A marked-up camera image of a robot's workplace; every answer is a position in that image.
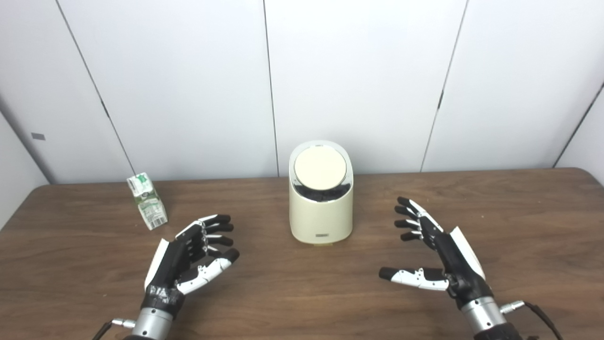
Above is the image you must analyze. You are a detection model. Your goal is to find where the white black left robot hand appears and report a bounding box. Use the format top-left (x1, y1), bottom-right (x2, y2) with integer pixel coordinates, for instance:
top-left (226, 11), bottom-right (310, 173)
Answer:
top-left (141, 214), bottom-right (240, 316)

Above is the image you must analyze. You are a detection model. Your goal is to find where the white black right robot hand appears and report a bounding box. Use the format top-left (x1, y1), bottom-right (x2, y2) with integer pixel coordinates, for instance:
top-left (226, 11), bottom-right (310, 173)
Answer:
top-left (379, 197), bottom-right (495, 310)

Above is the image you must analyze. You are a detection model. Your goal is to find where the green white milk carton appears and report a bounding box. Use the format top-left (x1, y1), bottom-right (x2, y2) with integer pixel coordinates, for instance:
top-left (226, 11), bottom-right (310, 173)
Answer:
top-left (126, 172), bottom-right (168, 230)

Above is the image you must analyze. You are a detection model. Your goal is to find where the cream-colored bin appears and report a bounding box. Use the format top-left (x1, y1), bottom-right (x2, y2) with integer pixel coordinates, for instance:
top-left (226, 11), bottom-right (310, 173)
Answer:
top-left (289, 140), bottom-right (354, 246)

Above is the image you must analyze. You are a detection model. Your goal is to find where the round cream bin lid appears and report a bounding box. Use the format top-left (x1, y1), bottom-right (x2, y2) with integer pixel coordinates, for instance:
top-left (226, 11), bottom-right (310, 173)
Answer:
top-left (294, 147), bottom-right (347, 191)

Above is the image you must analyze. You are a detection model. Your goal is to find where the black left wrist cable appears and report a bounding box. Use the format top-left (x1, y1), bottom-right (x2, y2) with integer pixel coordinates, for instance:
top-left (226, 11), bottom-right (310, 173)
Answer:
top-left (92, 319), bottom-right (137, 340)

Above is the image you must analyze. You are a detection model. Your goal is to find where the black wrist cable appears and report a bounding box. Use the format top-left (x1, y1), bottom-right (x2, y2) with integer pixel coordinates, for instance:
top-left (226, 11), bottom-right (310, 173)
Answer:
top-left (500, 301), bottom-right (564, 340)
top-left (92, 319), bottom-right (137, 340)

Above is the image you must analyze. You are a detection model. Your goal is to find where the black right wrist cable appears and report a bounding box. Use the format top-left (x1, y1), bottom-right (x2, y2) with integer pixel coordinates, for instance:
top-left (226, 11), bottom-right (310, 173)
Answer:
top-left (500, 301), bottom-right (564, 340)

